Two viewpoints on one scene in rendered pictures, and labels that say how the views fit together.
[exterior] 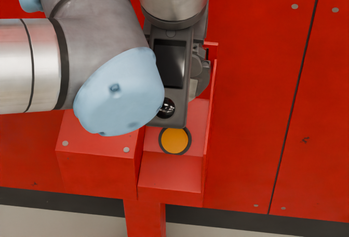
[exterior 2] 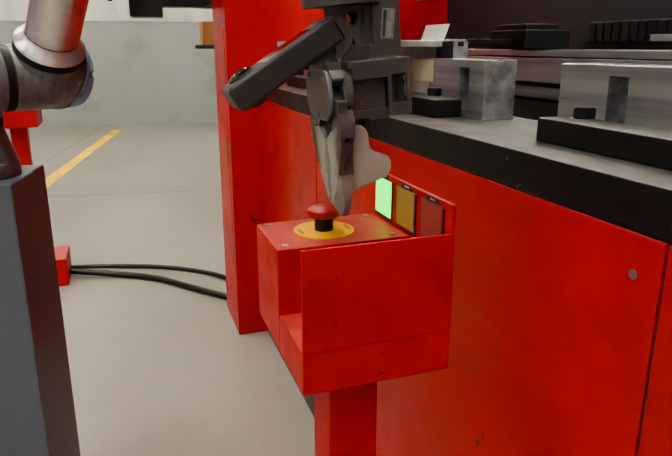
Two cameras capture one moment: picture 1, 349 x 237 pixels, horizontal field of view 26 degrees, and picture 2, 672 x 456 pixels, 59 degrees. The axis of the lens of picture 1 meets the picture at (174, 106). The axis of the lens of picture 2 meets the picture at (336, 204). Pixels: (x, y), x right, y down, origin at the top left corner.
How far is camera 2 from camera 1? 0.88 m
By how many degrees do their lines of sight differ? 63
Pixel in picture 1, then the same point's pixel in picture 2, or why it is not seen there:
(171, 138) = not seen: hidden behind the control
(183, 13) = not seen: outside the picture
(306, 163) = not seen: outside the picture
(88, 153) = (265, 234)
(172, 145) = not seen: hidden behind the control
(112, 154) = (273, 242)
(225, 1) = (556, 243)
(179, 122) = (232, 85)
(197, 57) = (327, 75)
